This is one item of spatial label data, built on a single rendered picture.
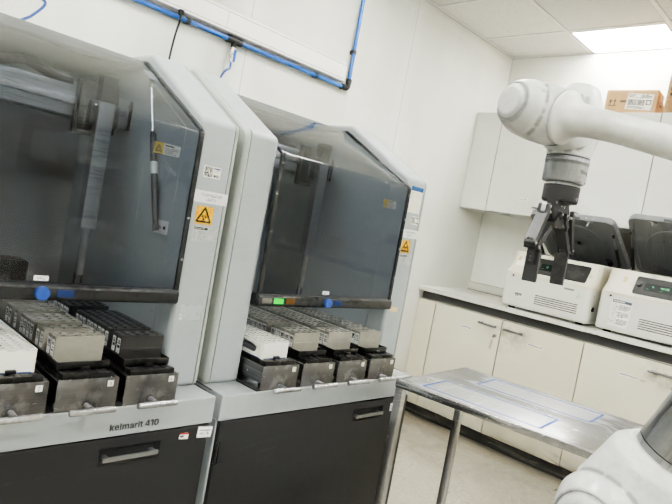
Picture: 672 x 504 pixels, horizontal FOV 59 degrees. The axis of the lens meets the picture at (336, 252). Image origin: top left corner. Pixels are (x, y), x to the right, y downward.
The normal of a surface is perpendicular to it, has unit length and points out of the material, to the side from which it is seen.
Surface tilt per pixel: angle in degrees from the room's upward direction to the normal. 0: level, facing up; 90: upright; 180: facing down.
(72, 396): 90
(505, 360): 90
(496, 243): 90
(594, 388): 90
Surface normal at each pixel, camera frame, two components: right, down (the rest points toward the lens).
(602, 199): -0.69, -0.09
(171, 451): 0.70, 0.16
